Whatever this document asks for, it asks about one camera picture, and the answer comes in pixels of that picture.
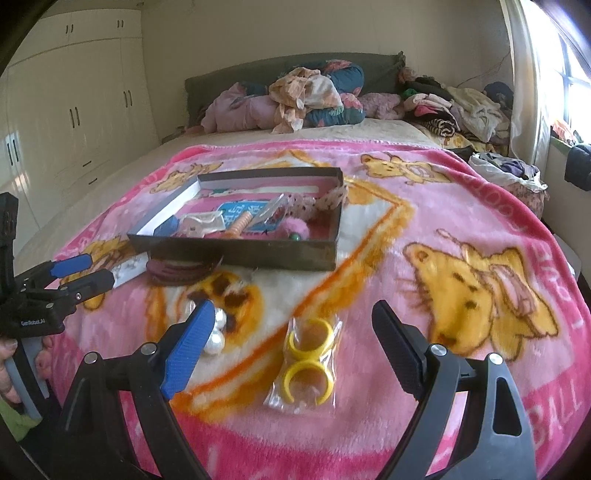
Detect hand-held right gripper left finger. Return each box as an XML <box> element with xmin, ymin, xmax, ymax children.
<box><xmin>58</xmin><ymin>299</ymin><xmax>218</xmax><ymax>480</ymax></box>

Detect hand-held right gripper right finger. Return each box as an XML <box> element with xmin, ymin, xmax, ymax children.
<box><xmin>372</xmin><ymin>300</ymin><xmax>539</xmax><ymax>480</ymax></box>

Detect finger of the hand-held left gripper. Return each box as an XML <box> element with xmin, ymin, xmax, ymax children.
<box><xmin>16</xmin><ymin>254</ymin><xmax>93</xmax><ymax>283</ymax></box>
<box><xmin>46</xmin><ymin>269</ymin><xmax>116</xmax><ymax>306</ymax></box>

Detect white pearl hair accessory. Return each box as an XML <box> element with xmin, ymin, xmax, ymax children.
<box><xmin>203</xmin><ymin>308</ymin><xmax>228</xmax><ymax>357</ymax></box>

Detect bagged yellow plastic rings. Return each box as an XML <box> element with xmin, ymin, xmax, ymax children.
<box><xmin>263</xmin><ymin>318</ymin><xmax>343</xmax><ymax>415</ymax></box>

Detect dark cardboard box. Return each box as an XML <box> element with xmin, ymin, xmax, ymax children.
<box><xmin>127</xmin><ymin>167</ymin><xmax>345</xmax><ymax>272</ymax></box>

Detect white hair clip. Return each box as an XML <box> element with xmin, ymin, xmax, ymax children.
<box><xmin>178</xmin><ymin>212</ymin><xmax>227</xmax><ymax>238</ymax></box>

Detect orange hair comb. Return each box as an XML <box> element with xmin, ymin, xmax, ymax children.
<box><xmin>226</xmin><ymin>210</ymin><xmax>256</xmax><ymax>240</ymax></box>

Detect pink pompom hair tie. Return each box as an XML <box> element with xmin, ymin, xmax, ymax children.
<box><xmin>277</xmin><ymin>217</ymin><xmax>311</xmax><ymax>242</ymax></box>

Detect polka-dot fabric bow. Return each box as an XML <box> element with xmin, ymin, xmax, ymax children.
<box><xmin>285</xmin><ymin>186</ymin><xmax>345</xmax><ymax>221</ymax></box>

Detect person's left hand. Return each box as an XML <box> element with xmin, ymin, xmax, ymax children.
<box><xmin>0</xmin><ymin>336</ymin><xmax>58</xmax><ymax>404</ymax></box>

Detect dark red headband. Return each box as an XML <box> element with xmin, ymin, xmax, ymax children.
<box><xmin>147</xmin><ymin>256</ymin><xmax>225</xmax><ymax>288</ymax></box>

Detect pink printed blanket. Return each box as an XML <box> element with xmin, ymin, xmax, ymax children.
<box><xmin>46</xmin><ymin>141</ymin><xmax>583</xmax><ymax>480</ymax></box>

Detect cream built-in wardrobe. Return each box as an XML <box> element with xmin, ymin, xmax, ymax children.
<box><xmin>0</xmin><ymin>9</ymin><xmax>160</xmax><ymax>252</ymax></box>

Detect laundry basket with clothes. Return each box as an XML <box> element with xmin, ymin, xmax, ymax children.
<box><xmin>468</xmin><ymin>151</ymin><xmax>550</xmax><ymax>223</ymax></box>

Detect pink quilt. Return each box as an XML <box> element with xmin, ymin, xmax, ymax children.
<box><xmin>200</xmin><ymin>82</ymin><xmax>282</xmax><ymax>132</ymax></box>

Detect pile of bedding and clothes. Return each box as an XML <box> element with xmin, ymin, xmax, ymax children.
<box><xmin>185</xmin><ymin>52</ymin><xmax>407</xmax><ymax>128</ymax></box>

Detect pink fuzzy pillow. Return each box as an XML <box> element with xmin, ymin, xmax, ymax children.
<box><xmin>360</xmin><ymin>91</ymin><xmax>403</xmax><ymax>121</ymax></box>

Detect dark jacket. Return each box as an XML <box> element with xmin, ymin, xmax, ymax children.
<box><xmin>564</xmin><ymin>143</ymin><xmax>591</xmax><ymax>190</ymax></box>

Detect orange garment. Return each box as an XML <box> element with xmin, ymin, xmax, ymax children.
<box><xmin>549</xmin><ymin>119</ymin><xmax>578</xmax><ymax>147</ymax></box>

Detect teal floral quilt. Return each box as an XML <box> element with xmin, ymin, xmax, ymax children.
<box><xmin>302</xmin><ymin>60</ymin><xmax>366</xmax><ymax>127</ymax></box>

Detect beige floral cloth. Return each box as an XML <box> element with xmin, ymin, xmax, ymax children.
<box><xmin>269</xmin><ymin>67</ymin><xmax>343</xmax><ymax>134</ymax></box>

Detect cream curtain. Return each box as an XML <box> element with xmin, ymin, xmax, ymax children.
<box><xmin>501</xmin><ymin>0</ymin><xmax>551</xmax><ymax>168</ymax></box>

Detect window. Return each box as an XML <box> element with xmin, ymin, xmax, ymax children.
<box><xmin>545</xmin><ymin>0</ymin><xmax>591</xmax><ymax>139</ymax></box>

